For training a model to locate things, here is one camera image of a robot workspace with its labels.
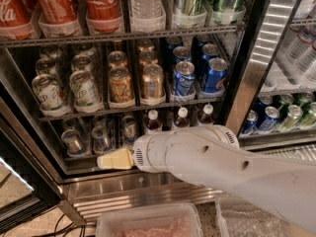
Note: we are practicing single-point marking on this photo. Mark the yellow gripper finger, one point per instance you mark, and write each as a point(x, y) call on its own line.
point(120, 159)

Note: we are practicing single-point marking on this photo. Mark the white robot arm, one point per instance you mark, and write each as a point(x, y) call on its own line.
point(210, 156)

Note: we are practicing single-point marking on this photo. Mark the gold can front left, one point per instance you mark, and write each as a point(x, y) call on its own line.
point(121, 90)

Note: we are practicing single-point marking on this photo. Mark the gold can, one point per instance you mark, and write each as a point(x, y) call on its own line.
point(121, 90)
point(152, 82)

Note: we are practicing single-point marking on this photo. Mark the green white can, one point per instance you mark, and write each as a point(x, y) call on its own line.
point(52, 99)
point(87, 98)

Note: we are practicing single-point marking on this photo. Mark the gold can front right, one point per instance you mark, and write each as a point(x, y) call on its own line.
point(152, 82)

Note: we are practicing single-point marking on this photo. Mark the green white can front left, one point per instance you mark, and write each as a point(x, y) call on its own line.
point(52, 99)

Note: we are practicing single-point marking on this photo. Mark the blue pepsi can front left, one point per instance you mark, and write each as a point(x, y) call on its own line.
point(183, 81)

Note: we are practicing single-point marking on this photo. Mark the blue pepsi can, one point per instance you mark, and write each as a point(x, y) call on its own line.
point(214, 75)
point(183, 81)

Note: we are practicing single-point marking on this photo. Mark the blue pepsi can front right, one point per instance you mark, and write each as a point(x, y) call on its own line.
point(214, 75)

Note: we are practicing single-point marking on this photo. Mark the blue can right fridge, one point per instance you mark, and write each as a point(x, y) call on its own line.
point(250, 122)

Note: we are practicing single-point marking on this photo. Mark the red coca-cola can right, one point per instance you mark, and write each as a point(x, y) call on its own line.
point(104, 15)

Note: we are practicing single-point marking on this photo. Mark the red coca-cola can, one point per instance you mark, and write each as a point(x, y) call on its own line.
point(15, 20)
point(59, 18)
point(104, 15)

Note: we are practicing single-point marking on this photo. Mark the silver green can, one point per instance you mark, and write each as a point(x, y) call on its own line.
point(187, 14)

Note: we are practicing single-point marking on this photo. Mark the red coca-cola can middle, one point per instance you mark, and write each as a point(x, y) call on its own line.
point(59, 18)

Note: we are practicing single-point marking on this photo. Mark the red coca-cola can left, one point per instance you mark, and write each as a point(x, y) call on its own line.
point(15, 20)

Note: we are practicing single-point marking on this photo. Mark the green can top right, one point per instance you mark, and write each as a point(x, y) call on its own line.
point(227, 11)

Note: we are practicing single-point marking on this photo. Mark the green can right fridge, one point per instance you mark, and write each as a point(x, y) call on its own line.
point(309, 116)

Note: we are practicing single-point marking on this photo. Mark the brown tea bottle left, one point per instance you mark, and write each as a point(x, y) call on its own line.
point(152, 123)

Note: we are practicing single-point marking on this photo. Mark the brown tea bottle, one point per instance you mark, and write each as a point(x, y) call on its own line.
point(181, 118)
point(205, 115)
point(152, 123)

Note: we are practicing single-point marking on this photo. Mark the brown tea bottle middle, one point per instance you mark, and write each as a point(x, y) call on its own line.
point(181, 118)

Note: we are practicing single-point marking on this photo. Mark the clear plastic bin left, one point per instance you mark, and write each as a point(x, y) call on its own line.
point(163, 220)

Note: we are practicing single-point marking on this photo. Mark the clear plastic bin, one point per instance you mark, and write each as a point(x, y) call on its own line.
point(163, 220)
point(238, 218)

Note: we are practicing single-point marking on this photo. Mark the brown tea bottle right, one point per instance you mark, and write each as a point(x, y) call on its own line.
point(205, 115)

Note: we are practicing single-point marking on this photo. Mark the clear plastic bin right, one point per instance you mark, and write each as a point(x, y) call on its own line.
point(238, 218)

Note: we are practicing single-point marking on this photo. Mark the clear water bottle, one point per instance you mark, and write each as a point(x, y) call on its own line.
point(147, 15)

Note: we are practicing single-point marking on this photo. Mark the upper wire fridge shelf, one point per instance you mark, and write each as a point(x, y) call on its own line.
point(123, 36)

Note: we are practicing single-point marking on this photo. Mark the steel fridge door frame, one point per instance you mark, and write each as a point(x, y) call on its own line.
point(267, 22)

